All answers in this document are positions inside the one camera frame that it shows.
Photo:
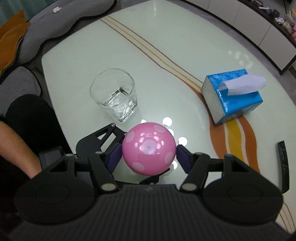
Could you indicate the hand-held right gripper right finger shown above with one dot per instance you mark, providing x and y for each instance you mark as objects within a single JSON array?
[{"x": 183, "y": 160}]

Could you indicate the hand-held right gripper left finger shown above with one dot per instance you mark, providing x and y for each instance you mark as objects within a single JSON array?
[{"x": 114, "y": 157}]

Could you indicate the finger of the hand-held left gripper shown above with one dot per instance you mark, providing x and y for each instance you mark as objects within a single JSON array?
[
  {"x": 152, "y": 180},
  {"x": 116, "y": 132}
]

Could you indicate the clear glass cup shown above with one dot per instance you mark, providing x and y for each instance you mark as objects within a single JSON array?
[{"x": 115, "y": 102}]

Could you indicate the pink spotted ball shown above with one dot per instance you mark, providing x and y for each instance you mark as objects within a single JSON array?
[{"x": 148, "y": 148}]

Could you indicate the person's left forearm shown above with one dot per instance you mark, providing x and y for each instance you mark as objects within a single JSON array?
[{"x": 16, "y": 148}]

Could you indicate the person's black clothing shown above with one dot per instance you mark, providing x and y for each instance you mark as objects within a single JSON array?
[{"x": 34, "y": 115}]

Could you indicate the blue tissue box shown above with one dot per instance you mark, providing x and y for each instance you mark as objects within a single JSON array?
[{"x": 231, "y": 102}]

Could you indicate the grey wavy-edged seat cushion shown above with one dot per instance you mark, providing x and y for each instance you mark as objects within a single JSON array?
[
  {"x": 16, "y": 85},
  {"x": 57, "y": 25}
]

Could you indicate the black remote control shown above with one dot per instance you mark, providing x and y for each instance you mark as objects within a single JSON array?
[{"x": 284, "y": 166}]

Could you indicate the orange cloth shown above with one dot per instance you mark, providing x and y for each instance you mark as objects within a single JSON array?
[{"x": 9, "y": 41}]

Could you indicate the small white object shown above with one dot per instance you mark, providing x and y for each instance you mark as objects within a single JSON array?
[{"x": 56, "y": 9}]

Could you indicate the white television cabinet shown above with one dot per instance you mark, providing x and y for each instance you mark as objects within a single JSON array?
[{"x": 254, "y": 25}]

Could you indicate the teal curtain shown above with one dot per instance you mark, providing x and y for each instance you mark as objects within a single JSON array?
[{"x": 13, "y": 7}]

